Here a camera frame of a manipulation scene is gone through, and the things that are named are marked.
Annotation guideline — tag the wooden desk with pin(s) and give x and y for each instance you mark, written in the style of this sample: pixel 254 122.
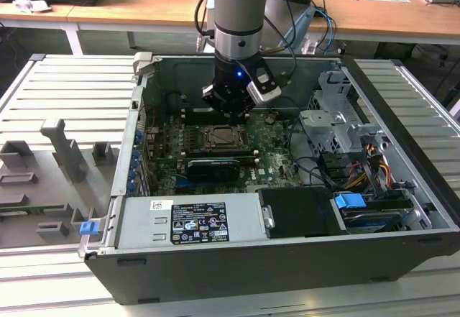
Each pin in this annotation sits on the wooden desk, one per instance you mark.
pixel 143 4

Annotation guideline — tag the gray plastic case latch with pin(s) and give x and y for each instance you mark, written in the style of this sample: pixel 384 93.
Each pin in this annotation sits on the gray plastic case latch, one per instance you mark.
pixel 143 63

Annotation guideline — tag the black rating label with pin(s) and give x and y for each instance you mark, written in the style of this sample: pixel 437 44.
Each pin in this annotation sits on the black rating label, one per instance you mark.
pixel 197 223

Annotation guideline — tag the gray power supply unit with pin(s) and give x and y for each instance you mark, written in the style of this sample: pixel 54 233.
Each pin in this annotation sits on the gray power supply unit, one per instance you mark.
pixel 143 227

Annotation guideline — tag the white barcode sticker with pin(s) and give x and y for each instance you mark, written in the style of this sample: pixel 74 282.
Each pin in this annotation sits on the white barcode sticker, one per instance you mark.
pixel 161 205

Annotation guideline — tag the blue case latch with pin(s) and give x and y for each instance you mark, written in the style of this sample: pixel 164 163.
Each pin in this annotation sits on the blue case latch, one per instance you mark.
pixel 89 228

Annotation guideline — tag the CPU socket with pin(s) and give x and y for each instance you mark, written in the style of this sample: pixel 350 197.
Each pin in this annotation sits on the CPU socket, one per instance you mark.
pixel 206 150

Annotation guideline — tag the hard disk drive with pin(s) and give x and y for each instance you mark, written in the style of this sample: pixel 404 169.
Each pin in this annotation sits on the hard disk drive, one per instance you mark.
pixel 373 220

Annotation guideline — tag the crumpled white paper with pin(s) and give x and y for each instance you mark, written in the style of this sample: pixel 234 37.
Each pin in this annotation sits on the crumpled white paper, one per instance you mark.
pixel 28 3

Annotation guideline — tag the green RAM stick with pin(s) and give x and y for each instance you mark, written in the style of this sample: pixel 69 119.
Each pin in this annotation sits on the green RAM stick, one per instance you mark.
pixel 32 209

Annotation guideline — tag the metal disk bay cage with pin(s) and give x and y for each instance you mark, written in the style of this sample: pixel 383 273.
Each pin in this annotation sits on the metal disk bay cage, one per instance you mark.
pixel 323 123

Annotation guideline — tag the blue disk carrier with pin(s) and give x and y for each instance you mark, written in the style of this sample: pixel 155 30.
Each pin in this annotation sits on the blue disk carrier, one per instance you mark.
pixel 348 201

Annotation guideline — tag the gray parts rack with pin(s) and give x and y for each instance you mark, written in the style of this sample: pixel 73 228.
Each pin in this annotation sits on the gray parts rack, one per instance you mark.
pixel 46 187

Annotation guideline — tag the black graphics card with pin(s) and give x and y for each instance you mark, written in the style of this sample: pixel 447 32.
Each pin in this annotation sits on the black graphics card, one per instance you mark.
pixel 212 171

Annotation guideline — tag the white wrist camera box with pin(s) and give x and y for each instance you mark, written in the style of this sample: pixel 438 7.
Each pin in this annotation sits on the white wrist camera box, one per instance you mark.
pixel 264 94

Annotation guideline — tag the black open PC case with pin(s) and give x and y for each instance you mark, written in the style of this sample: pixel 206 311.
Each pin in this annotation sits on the black open PC case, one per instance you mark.
pixel 251 277

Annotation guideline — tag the green motherboard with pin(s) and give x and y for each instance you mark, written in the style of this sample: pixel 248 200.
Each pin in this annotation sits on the green motherboard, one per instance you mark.
pixel 280 162

